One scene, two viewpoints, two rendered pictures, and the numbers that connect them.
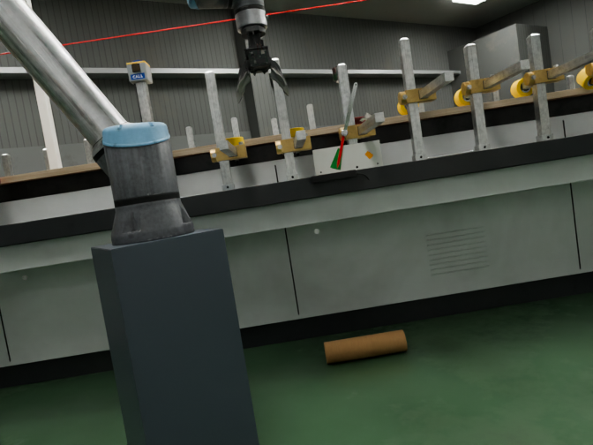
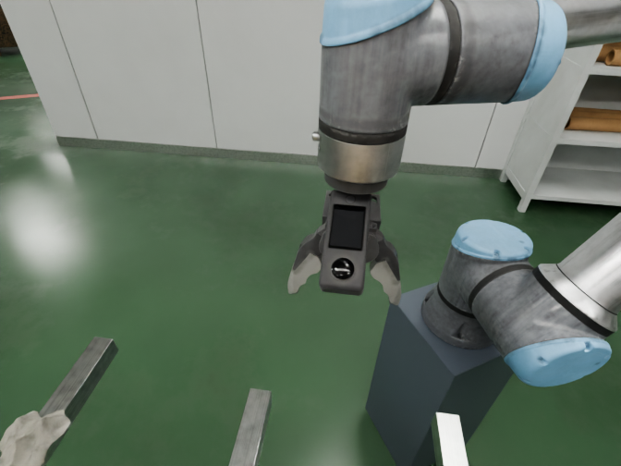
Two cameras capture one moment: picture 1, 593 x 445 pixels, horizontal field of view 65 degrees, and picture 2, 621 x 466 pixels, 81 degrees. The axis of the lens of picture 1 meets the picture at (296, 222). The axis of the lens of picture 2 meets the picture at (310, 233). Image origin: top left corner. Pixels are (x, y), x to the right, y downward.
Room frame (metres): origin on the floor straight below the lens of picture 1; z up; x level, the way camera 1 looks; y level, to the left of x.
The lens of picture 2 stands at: (1.77, 0.04, 1.32)
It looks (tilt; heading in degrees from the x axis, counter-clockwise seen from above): 38 degrees down; 188
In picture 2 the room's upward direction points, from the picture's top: 2 degrees clockwise
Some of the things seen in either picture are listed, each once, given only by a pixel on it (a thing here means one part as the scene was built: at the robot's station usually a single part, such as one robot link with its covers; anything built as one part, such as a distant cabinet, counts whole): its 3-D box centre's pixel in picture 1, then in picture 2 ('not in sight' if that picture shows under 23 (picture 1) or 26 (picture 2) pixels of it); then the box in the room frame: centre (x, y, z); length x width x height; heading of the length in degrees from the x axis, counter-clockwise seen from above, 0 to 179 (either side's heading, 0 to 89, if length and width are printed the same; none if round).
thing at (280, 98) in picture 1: (283, 122); not in sight; (1.82, -0.01, 0.92); 0.04 x 0.04 x 0.48; 1
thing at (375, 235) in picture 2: (256, 50); (352, 209); (1.39, 0.04, 1.08); 0.09 x 0.08 x 0.12; 2
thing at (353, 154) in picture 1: (348, 158); not in sight; (1.80, -0.23, 0.75); 0.26 x 0.01 x 0.10; 91
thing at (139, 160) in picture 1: (140, 160); (484, 265); (1.12, 0.34, 0.79); 0.17 x 0.15 x 0.18; 19
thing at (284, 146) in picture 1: (293, 145); not in sight; (1.82, -0.03, 0.83); 0.14 x 0.06 x 0.05; 91
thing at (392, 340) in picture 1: (364, 346); not in sight; (1.72, -0.18, 0.04); 0.30 x 0.08 x 0.08; 91
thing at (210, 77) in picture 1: (220, 134); not in sight; (1.81, 0.24, 0.91); 0.04 x 0.04 x 0.48; 1
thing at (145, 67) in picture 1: (139, 74); not in sight; (1.81, 0.50, 1.18); 0.07 x 0.07 x 0.08; 1
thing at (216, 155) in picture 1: (228, 154); not in sight; (1.81, 0.22, 0.84); 0.14 x 0.06 x 0.05; 91
